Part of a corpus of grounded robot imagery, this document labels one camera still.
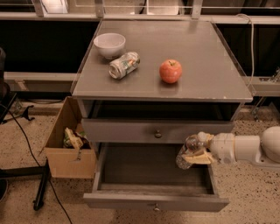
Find metal railing frame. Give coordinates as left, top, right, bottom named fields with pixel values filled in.
left=0, top=0, right=280, bottom=25

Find crushed soda can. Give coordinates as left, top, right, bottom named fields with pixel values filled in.
left=108, top=52, right=140, bottom=80

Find white ceramic bowl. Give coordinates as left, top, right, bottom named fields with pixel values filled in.
left=94, top=33, right=126, bottom=59

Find grey drawer cabinet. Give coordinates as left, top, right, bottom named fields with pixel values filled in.
left=71, top=19, right=254, bottom=146

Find red apple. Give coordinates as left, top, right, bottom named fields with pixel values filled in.
left=159, top=59, right=182, bottom=84

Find clear plastic water bottle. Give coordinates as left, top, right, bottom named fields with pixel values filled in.
left=176, top=134, right=207, bottom=170

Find cardboard box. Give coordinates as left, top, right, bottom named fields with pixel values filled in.
left=44, top=97, right=96, bottom=179

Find black floor cable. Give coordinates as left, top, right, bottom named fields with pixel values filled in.
left=0, top=102, right=74, bottom=224

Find grey open middle drawer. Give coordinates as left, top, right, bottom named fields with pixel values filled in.
left=84, top=143, right=229, bottom=212

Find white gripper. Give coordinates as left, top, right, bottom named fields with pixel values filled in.
left=182, top=131, right=236, bottom=165

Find snack bags in box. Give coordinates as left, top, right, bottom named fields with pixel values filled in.
left=63, top=128, right=90, bottom=150

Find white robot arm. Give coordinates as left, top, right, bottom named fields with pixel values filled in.
left=176, top=126, right=280, bottom=170

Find grey upper drawer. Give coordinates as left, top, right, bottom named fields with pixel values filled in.
left=81, top=119, right=234, bottom=144

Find black stand base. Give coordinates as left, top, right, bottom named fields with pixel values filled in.
left=0, top=162, right=50, bottom=211

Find white hanging cable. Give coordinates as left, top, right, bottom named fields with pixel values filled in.
left=235, top=13, right=256, bottom=88

